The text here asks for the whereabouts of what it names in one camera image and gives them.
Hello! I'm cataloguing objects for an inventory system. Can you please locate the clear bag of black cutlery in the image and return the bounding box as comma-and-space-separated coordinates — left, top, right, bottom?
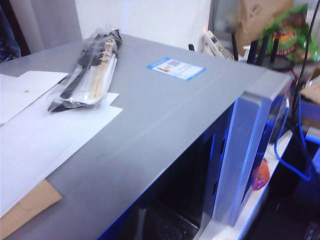
47, 24, 123, 114

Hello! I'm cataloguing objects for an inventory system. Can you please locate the white remote control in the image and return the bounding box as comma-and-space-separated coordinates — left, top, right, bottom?
201, 29, 235, 60

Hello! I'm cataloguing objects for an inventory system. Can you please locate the black router with antennas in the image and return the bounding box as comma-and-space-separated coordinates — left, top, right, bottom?
187, 31, 296, 73

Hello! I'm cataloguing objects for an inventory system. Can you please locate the small white paper sheet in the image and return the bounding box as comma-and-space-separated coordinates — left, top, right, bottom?
0, 71, 70, 126

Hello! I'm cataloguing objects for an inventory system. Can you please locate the large white paper sheet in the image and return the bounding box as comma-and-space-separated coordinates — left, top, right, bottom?
0, 92, 124, 216

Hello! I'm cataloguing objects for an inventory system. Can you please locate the blue and white sticker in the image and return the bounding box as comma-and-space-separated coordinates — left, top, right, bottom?
146, 57, 207, 82

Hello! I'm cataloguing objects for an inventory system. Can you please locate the green snack bag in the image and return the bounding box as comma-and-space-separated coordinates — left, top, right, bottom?
259, 2, 313, 63

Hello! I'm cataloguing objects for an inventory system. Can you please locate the brown paper bag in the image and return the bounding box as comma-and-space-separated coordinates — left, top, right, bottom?
236, 0, 296, 50

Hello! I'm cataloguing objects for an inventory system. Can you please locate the white Midea microwave oven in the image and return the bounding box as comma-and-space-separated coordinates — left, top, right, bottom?
0, 33, 294, 240

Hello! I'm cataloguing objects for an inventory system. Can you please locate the blue ethernet cable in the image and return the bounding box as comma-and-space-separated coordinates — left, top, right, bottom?
274, 87, 313, 181

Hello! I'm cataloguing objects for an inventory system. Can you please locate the thin black cable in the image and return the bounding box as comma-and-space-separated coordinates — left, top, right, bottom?
291, 0, 320, 176

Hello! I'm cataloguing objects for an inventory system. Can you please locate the brown paper envelope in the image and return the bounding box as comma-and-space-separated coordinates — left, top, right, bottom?
0, 178, 63, 240

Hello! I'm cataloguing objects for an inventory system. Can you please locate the brown cardboard box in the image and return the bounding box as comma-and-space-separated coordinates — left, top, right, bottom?
299, 66, 320, 105

